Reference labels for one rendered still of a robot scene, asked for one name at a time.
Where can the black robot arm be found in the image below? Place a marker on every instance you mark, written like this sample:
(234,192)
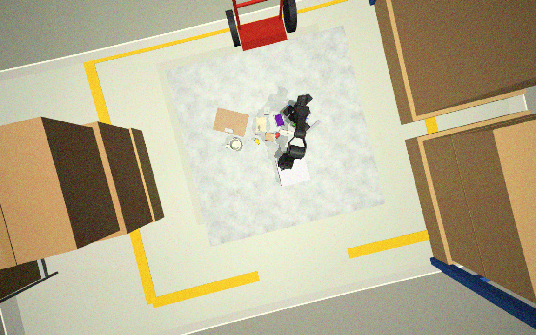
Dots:
(301,111)

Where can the grey mug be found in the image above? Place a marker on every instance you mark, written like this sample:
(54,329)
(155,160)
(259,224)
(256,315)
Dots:
(235,145)

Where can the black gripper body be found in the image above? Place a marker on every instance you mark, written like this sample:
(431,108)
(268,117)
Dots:
(288,111)

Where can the cream paper card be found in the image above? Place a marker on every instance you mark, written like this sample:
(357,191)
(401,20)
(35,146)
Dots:
(260,124)

